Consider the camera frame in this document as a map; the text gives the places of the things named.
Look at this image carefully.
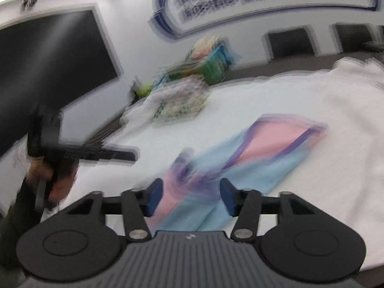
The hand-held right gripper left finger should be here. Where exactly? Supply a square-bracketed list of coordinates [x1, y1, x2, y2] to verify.
[67, 178, 164, 242]

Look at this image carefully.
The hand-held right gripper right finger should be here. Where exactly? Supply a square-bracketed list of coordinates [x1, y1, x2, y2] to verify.
[220, 178, 314, 242]

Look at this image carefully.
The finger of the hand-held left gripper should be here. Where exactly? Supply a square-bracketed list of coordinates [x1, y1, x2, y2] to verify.
[60, 145, 140, 164]

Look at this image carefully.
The pink and blue garment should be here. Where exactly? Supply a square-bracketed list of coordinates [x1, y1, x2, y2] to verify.
[147, 113, 327, 231]

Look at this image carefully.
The person's left forearm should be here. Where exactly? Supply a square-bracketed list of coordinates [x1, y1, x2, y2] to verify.
[0, 180, 45, 273]

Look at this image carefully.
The person's left hand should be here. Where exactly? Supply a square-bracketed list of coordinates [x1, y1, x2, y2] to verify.
[25, 159, 78, 204]

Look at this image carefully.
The yellow-green item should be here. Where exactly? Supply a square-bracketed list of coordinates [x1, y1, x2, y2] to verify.
[135, 82, 155, 96]

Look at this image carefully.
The folded cream green-flower cloth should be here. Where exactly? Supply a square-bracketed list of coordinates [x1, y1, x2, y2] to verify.
[148, 91, 210, 122]

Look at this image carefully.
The folded purple floral cloth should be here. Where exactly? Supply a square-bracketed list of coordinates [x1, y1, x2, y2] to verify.
[156, 76, 209, 99]

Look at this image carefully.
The white towel blanket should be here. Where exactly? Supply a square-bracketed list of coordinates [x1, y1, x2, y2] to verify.
[60, 56, 384, 272]

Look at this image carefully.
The black office chair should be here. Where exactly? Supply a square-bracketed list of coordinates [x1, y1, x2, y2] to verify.
[263, 27, 315, 62]
[331, 22, 384, 53]

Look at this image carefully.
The black wall screen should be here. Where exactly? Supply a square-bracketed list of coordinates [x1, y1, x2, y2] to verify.
[0, 4, 123, 159]

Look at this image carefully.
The green bag with blue straps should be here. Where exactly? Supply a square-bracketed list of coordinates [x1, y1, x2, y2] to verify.
[154, 36, 237, 89]

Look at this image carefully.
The blue wall sign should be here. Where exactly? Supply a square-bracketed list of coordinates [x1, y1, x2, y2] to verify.
[148, 0, 381, 39]

